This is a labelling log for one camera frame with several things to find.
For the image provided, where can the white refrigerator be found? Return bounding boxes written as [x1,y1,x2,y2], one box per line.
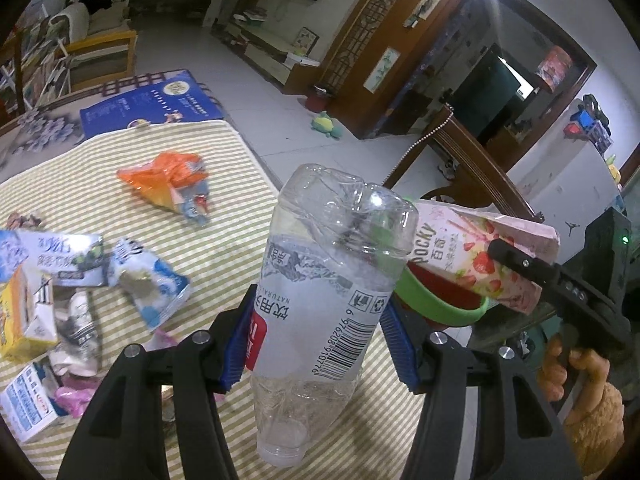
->
[500,110,640,271]

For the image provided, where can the red bucket with green rim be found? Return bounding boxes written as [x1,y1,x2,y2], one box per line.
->
[377,195,493,328]

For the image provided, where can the small standing picture frame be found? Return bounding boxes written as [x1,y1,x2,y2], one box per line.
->
[295,27,320,56]

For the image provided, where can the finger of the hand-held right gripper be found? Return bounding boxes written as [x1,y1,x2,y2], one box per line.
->
[487,237,566,306]

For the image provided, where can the striped tablecloth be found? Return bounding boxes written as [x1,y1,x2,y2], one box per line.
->
[0,119,426,480]

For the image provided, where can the yellow wooden stool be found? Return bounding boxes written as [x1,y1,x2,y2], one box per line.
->
[55,30,138,93]

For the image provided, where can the person's right hand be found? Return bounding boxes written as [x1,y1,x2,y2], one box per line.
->
[537,335,611,428]

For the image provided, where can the orange plastic wrapper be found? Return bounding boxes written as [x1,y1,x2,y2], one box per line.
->
[116,152,212,228]

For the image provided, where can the yellow carton box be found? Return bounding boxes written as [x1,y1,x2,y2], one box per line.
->
[0,265,60,363]

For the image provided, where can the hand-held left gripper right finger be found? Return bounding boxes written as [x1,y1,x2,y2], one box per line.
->
[379,304,586,480]

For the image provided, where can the small dark wrapper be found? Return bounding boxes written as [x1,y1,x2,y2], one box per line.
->
[5,212,46,231]

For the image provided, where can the blue and white snack wrapper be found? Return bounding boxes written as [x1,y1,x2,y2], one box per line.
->
[107,239,193,333]

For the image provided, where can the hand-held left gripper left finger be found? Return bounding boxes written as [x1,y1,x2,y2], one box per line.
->
[52,284,263,480]

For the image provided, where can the clear plastic water bottle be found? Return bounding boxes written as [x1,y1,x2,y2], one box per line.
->
[247,162,421,468]

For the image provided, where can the small purple wrapper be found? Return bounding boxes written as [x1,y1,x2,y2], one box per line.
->
[150,329,178,351]

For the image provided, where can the beige sofa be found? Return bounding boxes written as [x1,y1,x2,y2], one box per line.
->
[50,0,131,46]

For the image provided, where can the light blue packet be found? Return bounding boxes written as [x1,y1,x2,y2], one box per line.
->
[0,230,28,283]

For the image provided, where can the green plush toy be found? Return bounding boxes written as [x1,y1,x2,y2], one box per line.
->
[310,110,346,141]

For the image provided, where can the blue book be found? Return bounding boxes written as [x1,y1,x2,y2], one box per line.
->
[80,71,223,140]

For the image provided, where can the small red waste bin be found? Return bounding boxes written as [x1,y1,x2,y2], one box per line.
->
[306,85,333,113]

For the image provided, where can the white and blue box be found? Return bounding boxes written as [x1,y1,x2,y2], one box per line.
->
[0,360,68,443]

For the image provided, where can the pink plastic bag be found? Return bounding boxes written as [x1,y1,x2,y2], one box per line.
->
[52,375,101,418]

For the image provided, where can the carved wooden chair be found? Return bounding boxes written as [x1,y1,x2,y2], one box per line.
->
[387,105,546,226]

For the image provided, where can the colourful toy box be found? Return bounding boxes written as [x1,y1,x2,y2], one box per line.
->
[536,46,573,93]

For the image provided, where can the grey plastic wrapper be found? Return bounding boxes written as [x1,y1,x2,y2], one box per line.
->
[47,287,103,376]

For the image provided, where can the white packet with dark print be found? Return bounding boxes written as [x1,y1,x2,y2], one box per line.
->
[20,232,108,288]

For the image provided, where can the toys on refrigerator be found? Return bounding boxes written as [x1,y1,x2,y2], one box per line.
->
[562,94,613,153]

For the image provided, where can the person's right forearm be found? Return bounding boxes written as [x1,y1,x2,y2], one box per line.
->
[565,382,630,478]

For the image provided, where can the pink strawberry snack box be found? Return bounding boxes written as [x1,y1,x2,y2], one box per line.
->
[405,200,561,316]

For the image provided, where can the low television cabinet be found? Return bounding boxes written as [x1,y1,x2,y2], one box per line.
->
[215,10,321,93]

